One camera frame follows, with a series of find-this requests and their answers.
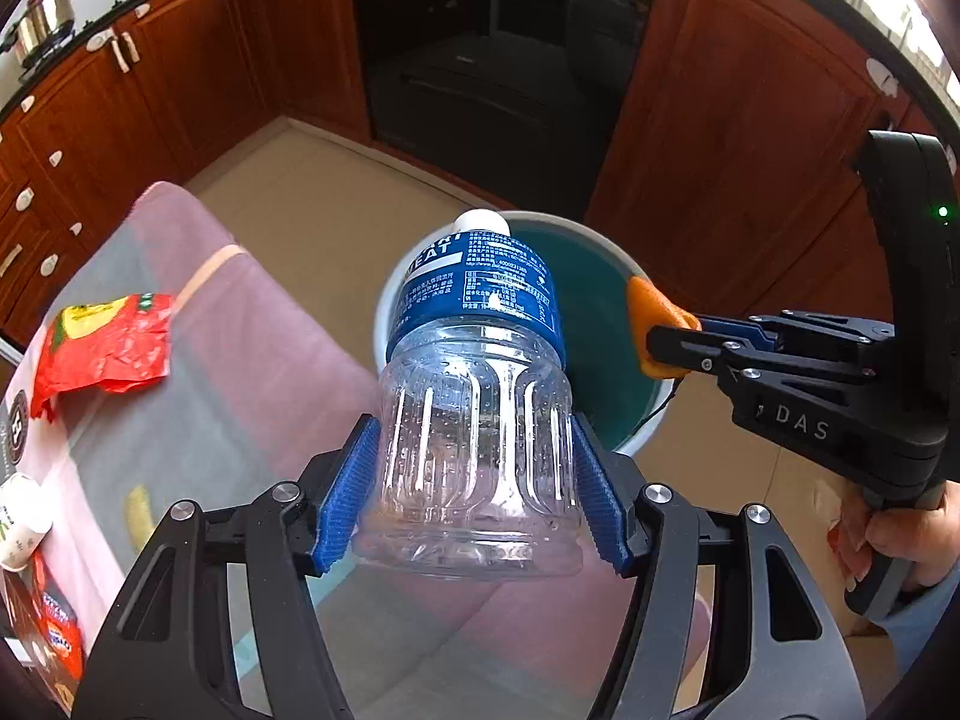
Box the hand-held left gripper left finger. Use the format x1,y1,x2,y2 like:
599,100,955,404
71,414,383,720

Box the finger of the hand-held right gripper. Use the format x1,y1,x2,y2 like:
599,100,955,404
646,324,893,383
696,311,893,357

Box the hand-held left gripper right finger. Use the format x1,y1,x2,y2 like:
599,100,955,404
570,414,867,720

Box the orange peel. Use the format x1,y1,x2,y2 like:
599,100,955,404
628,276,702,380

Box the teal plastic bin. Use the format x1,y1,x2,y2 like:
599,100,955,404
373,211,687,458

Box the clear plastic bottle blue label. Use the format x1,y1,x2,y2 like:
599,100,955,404
351,208,586,580

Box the red orange snack packet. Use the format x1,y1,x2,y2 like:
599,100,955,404
0,555,83,713

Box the person's right hand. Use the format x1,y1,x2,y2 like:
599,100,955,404
829,481,960,593

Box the small yellow scrap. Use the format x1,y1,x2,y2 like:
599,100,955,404
124,487,155,548

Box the wooden kitchen cabinets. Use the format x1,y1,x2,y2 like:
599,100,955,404
0,0,960,346

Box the red foil snack bag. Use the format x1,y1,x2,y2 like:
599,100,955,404
30,291,175,421

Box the black built-in oven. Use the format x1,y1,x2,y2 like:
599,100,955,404
352,0,665,211

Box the steel cooking pot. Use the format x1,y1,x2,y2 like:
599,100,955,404
11,0,85,65

